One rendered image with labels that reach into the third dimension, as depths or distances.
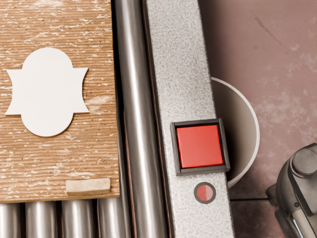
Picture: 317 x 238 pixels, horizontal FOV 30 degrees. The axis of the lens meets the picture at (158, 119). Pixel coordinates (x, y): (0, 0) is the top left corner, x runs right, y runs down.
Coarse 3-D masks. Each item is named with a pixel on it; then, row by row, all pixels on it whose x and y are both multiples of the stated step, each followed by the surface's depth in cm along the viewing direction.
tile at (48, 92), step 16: (48, 48) 86; (32, 64) 85; (48, 64) 85; (64, 64) 85; (16, 80) 84; (32, 80) 84; (48, 80) 84; (64, 80) 84; (80, 80) 84; (16, 96) 83; (32, 96) 83; (48, 96) 83; (64, 96) 83; (80, 96) 83; (16, 112) 82; (32, 112) 82; (48, 112) 82; (64, 112) 82; (80, 112) 83; (32, 128) 81; (48, 128) 82; (64, 128) 82
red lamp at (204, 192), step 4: (200, 188) 83; (204, 188) 83; (208, 188) 83; (200, 192) 83; (204, 192) 83; (208, 192) 83; (212, 192) 83; (200, 196) 83; (204, 196) 83; (208, 196) 83; (204, 200) 82
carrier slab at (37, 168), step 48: (0, 0) 89; (48, 0) 89; (96, 0) 90; (0, 48) 86; (96, 48) 87; (0, 96) 84; (96, 96) 85; (0, 144) 81; (48, 144) 82; (96, 144) 82; (0, 192) 79; (48, 192) 79
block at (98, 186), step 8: (72, 184) 77; (80, 184) 77; (88, 184) 77; (96, 184) 78; (104, 184) 78; (72, 192) 77; (80, 192) 77; (88, 192) 78; (96, 192) 79; (104, 192) 79
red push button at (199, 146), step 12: (180, 132) 84; (192, 132) 84; (204, 132) 84; (216, 132) 85; (180, 144) 84; (192, 144) 84; (204, 144) 84; (216, 144) 84; (180, 156) 83; (192, 156) 83; (204, 156) 83; (216, 156) 83
